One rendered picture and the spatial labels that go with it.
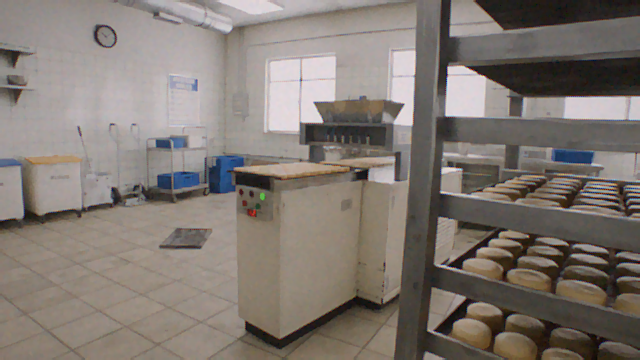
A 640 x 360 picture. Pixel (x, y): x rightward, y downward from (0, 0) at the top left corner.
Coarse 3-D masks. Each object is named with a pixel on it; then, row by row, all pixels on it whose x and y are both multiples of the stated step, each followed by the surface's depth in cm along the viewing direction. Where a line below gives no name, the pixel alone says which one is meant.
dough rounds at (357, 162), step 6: (324, 162) 242; (330, 162) 240; (336, 162) 243; (342, 162) 247; (348, 162) 245; (354, 162) 247; (360, 162) 251; (366, 162) 250; (372, 162) 252; (378, 162) 257; (384, 162) 254; (390, 162) 261; (366, 168) 223
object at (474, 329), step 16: (480, 304) 54; (464, 320) 49; (480, 320) 50; (496, 320) 50; (512, 320) 49; (528, 320) 49; (544, 320) 51; (448, 336) 49; (464, 336) 46; (480, 336) 45; (496, 336) 45; (512, 336) 45; (528, 336) 46; (544, 336) 48; (560, 336) 45; (576, 336) 45; (592, 336) 47; (496, 352) 44; (512, 352) 42; (528, 352) 41; (544, 352) 42; (560, 352) 41; (576, 352) 42; (592, 352) 43; (608, 352) 41; (624, 352) 41
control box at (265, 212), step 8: (248, 192) 181; (256, 192) 177; (264, 192) 173; (240, 200) 185; (248, 200) 181; (256, 200) 177; (264, 200) 173; (272, 200) 174; (240, 208) 186; (248, 208) 182; (264, 208) 174; (272, 208) 174; (256, 216) 178; (264, 216) 175; (272, 216) 175
